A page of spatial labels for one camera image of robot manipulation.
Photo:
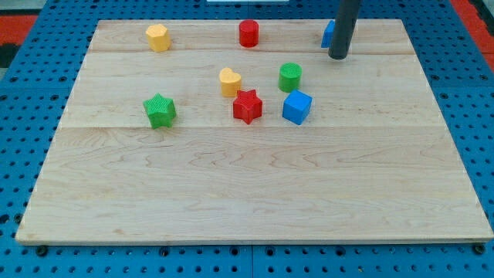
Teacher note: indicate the red star block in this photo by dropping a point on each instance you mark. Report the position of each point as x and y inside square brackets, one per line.
[247, 106]

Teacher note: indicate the green star block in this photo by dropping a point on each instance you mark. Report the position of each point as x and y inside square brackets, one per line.
[160, 111]

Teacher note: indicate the light wooden board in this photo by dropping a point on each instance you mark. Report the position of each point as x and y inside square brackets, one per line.
[373, 162]

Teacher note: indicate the blue cube block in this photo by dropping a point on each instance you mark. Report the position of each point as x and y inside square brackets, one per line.
[296, 107]

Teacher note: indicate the yellow heart block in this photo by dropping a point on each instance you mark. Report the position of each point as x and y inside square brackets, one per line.
[230, 82]

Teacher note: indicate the green cylinder block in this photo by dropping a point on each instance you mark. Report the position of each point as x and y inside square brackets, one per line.
[289, 77]

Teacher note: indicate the red cylinder block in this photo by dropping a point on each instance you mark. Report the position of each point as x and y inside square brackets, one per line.
[248, 33]

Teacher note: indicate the blue block behind rod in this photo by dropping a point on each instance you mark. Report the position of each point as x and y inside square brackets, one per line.
[328, 34]

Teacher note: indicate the yellow hexagon block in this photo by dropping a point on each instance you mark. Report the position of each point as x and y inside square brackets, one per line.
[158, 38]

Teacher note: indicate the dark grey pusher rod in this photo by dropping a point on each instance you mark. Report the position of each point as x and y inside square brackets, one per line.
[345, 22]

